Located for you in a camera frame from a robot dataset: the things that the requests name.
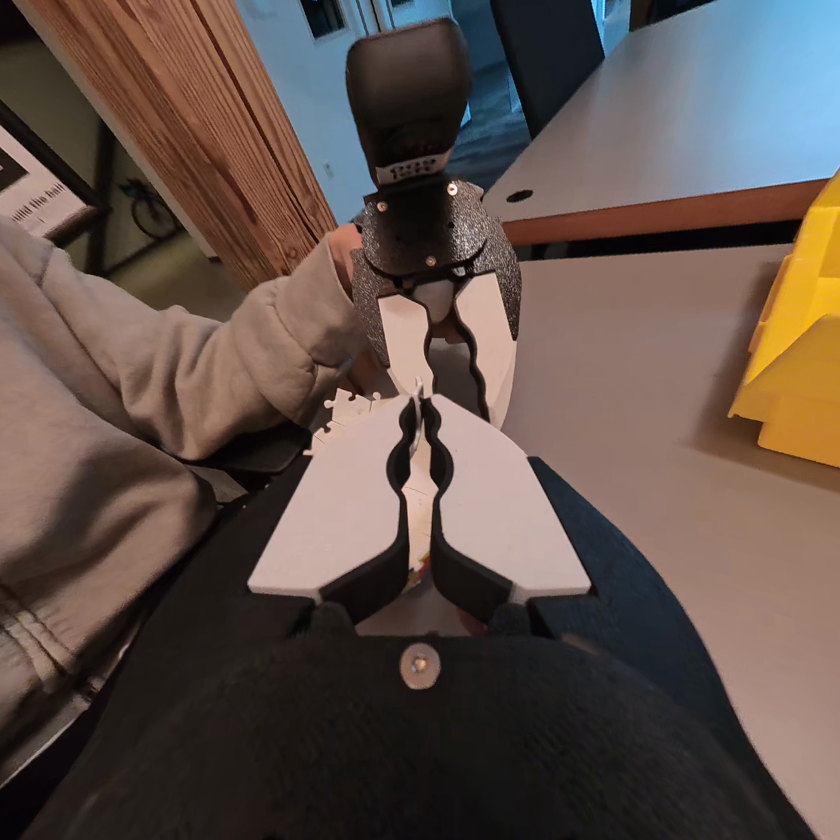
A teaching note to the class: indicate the yellow plastic bin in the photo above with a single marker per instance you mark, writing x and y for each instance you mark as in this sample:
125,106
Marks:
800,367

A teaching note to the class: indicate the wooden pillar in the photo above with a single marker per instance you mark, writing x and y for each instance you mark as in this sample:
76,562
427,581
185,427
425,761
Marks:
197,118

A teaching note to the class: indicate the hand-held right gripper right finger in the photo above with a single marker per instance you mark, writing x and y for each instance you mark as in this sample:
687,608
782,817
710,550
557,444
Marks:
505,518

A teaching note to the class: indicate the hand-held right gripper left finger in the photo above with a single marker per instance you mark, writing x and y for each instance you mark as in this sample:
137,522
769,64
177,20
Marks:
328,518

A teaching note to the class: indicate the dark office chair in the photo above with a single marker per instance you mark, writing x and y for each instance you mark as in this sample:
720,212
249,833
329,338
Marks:
544,59

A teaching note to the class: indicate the curved jigsaw puzzle piece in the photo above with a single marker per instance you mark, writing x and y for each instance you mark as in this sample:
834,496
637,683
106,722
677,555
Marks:
417,426

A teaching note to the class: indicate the partly built puzzle ball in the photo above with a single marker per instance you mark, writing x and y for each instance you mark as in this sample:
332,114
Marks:
348,410

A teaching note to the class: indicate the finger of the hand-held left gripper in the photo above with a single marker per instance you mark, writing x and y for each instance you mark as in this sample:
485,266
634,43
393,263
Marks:
492,334
403,341

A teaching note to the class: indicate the black framed sign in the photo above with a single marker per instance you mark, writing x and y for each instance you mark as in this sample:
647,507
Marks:
39,184

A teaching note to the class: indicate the dark framed wall picture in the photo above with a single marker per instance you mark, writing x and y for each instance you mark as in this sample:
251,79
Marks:
321,16

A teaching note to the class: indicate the wood-edged grey table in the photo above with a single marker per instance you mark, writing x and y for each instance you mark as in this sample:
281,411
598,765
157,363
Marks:
656,111

